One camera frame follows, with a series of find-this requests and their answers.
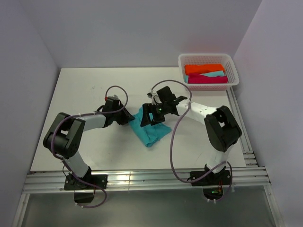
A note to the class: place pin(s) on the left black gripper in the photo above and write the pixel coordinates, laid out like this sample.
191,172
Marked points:
127,117

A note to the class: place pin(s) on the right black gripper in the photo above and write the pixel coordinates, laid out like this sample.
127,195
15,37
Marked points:
147,108

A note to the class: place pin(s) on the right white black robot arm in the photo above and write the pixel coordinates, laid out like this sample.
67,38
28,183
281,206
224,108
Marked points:
222,130

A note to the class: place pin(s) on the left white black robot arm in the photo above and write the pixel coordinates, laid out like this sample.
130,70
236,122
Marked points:
64,137

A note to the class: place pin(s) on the pink rolled t shirt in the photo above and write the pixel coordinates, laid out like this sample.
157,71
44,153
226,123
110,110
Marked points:
196,78

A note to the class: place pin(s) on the orange rolled t shirt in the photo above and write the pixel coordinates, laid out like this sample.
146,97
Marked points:
206,68

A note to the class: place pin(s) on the light teal rolled t shirt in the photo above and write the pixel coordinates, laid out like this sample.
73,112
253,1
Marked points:
214,74

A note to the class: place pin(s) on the white plastic basket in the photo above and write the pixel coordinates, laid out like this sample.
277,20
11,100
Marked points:
209,58

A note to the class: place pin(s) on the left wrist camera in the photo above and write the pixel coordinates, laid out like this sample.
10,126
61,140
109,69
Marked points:
112,103

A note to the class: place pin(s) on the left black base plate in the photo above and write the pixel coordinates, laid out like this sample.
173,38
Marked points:
72,184

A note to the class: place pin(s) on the aluminium rail frame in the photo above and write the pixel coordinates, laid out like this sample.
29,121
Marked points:
40,182

